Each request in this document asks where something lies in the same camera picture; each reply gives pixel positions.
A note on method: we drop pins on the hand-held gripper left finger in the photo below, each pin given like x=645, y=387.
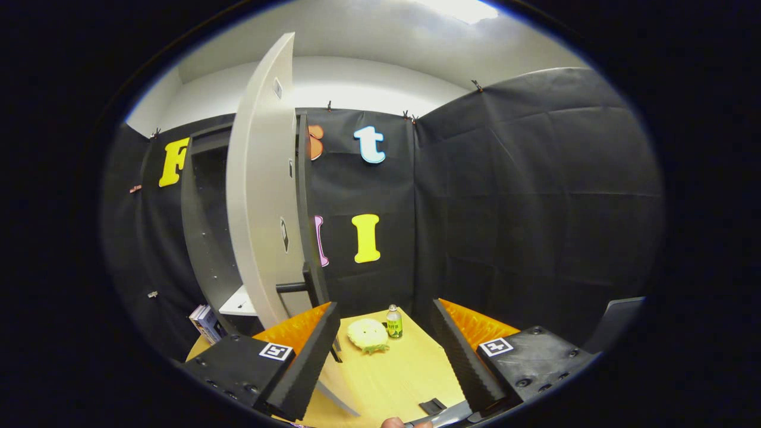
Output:
x=309, y=368

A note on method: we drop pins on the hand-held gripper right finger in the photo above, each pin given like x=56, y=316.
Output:
x=461, y=362

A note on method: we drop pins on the dark grey shoe cabinet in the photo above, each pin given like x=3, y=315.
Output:
x=205, y=249

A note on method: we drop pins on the beige shoe cabinet door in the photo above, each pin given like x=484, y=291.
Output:
x=261, y=208

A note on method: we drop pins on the grey flat bar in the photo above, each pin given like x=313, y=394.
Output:
x=452, y=413

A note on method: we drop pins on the small black block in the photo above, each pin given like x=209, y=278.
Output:
x=432, y=406

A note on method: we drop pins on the yellow fluffy round pad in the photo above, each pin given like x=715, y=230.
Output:
x=367, y=334

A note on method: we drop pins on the green drink bottle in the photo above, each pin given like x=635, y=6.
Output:
x=394, y=327

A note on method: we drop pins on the blue cover book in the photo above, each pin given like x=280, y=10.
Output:
x=213, y=326

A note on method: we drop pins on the white cover book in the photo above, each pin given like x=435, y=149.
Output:
x=196, y=321

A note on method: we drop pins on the grey chair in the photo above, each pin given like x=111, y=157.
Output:
x=618, y=321

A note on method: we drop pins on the black backdrop cloth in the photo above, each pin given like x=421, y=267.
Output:
x=535, y=208

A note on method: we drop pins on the long ceiling light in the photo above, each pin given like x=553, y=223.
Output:
x=461, y=9

